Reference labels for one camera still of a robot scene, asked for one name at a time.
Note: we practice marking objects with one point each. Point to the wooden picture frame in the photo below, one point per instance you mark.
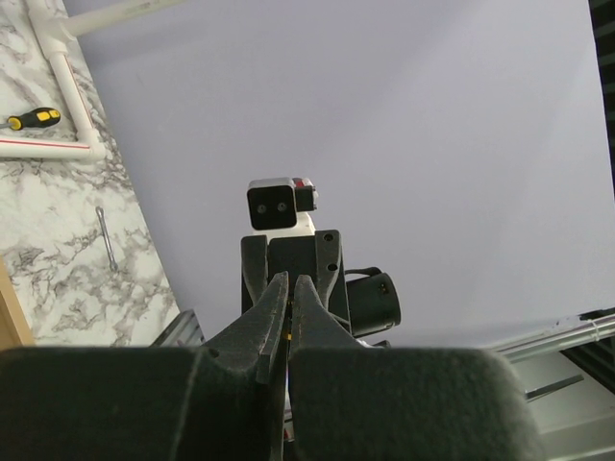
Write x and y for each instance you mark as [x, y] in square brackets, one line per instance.
[15, 331]

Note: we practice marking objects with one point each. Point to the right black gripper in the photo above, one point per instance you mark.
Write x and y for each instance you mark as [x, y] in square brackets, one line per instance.
[318, 256]

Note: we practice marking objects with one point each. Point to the small silver wrench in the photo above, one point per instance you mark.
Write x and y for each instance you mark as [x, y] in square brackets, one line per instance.
[106, 237]

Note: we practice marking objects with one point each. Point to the white PVC pipe rack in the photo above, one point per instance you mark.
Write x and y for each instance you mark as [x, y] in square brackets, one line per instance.
[53, 34]

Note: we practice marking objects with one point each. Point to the black yellow screwdriver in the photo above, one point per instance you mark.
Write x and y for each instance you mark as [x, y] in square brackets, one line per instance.
[38, 118]

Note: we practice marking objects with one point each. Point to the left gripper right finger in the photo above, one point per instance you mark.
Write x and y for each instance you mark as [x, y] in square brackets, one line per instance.
[350, 402]

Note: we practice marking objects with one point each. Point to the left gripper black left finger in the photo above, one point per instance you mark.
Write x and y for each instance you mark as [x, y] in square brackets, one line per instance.
[220, 401]

